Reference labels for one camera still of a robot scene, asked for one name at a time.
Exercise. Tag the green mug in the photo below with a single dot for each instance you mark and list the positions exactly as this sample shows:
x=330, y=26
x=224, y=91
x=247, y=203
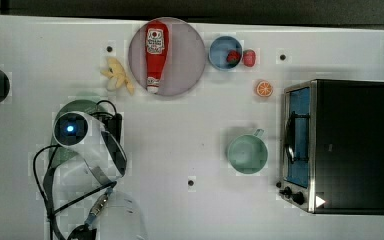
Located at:
x=248, y=153

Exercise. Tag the black toaster oven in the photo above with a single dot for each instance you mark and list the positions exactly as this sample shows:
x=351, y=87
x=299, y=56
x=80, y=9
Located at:
x=332, y=147

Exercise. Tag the pink red fruit toy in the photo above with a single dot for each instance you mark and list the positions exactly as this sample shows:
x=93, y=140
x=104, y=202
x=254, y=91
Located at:
x=249, y=58

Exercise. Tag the blue bowl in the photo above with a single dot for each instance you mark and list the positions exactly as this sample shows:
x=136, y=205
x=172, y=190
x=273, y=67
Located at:
x=219, y=50

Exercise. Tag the red strawberry toy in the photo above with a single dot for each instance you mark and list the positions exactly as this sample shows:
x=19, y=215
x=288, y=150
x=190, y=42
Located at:
x=233, y=57

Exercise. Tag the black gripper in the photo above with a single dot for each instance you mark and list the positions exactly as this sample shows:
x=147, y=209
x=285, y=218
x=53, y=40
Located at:
x=112, y=121

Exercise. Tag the peeled banana toy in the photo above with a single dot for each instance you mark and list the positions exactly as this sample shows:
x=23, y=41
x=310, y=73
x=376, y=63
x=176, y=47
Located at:
x=117, y=76

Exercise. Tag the red ketchup bottle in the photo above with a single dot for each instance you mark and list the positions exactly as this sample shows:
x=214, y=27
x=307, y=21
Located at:
x=156, y=49

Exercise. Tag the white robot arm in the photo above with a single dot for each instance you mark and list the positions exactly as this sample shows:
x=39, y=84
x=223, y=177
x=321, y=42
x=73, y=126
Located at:
x=82, y=183

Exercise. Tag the orange slice toy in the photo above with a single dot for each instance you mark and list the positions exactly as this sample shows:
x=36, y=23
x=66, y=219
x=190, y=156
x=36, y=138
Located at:
x=264, y=89

